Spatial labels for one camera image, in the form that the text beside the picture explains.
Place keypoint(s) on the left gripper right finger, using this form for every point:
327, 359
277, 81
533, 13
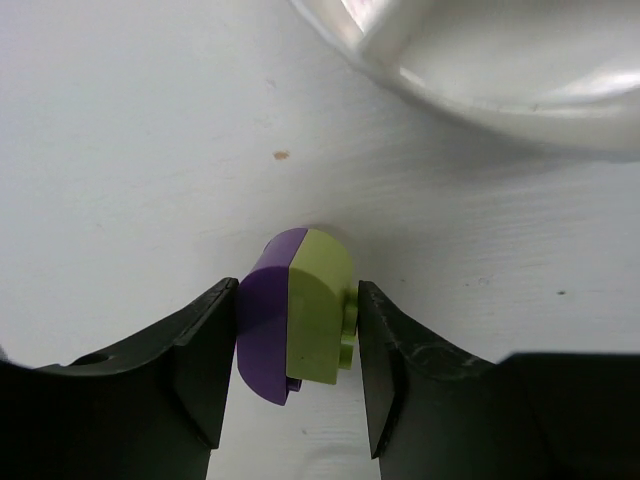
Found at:
436, 411

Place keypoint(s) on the white round divided container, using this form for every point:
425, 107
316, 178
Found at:
563, 73

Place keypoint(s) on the lime curved lego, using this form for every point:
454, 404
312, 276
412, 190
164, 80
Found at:
322, 309

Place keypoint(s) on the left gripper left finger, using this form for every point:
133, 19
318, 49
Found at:
150, 406

